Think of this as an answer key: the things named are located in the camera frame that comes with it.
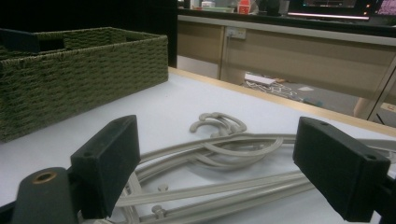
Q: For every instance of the metal stand leg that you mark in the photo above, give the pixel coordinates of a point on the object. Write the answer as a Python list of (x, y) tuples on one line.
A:
[(381, 90)]

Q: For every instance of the red box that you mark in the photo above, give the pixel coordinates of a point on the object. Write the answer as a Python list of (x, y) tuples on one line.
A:
[(244, 6)]

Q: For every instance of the grey plastic clothes hanger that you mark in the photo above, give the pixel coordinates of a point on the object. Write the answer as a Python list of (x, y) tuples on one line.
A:
[(174, 149), (218, 190)]

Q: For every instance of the green woven basket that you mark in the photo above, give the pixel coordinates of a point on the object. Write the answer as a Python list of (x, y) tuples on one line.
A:
[(77, 77)]

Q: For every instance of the beige wooden desk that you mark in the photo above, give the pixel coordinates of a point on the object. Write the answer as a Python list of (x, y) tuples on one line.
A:
[(311, 62)]

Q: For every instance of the white wall socket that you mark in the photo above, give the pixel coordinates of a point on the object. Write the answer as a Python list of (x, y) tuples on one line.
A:
[(236, 32)]

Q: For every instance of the white power strip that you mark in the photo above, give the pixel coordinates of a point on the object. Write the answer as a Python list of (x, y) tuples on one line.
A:
[(260, 79)]

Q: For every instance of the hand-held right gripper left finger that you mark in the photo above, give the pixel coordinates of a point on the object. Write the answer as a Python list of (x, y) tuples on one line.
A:
[(106, 165)]

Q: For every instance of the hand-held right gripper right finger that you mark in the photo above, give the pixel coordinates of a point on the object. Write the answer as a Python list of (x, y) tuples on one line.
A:
[(339, 168)]

